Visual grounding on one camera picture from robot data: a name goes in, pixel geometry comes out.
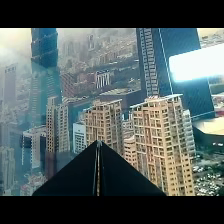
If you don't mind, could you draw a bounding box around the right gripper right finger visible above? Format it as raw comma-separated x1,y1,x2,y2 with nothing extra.
98,140,167,197

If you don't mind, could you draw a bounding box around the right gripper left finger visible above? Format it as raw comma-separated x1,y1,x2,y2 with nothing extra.
32,140,100,197

